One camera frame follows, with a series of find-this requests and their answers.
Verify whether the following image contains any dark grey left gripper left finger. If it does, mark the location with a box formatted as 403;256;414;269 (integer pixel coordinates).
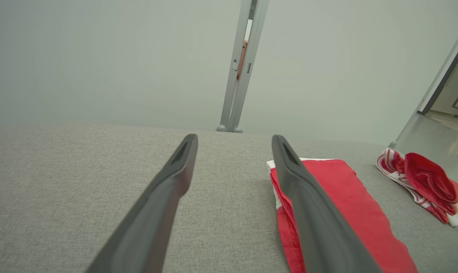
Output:
85;133;199;273

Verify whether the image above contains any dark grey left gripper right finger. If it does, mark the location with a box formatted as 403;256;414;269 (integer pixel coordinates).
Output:
271;135;383;273

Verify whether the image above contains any red garment with small patch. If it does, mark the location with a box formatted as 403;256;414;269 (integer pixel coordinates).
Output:
266;157;419;273

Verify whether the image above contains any red jersey with number 3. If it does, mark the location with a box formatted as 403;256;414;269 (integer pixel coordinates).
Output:
376;148;458;227

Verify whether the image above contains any grey partition post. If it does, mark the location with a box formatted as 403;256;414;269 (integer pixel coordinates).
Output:
216;0;270;133

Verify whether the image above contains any grey door frame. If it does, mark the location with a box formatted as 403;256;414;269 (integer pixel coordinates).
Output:
388;15;458;150

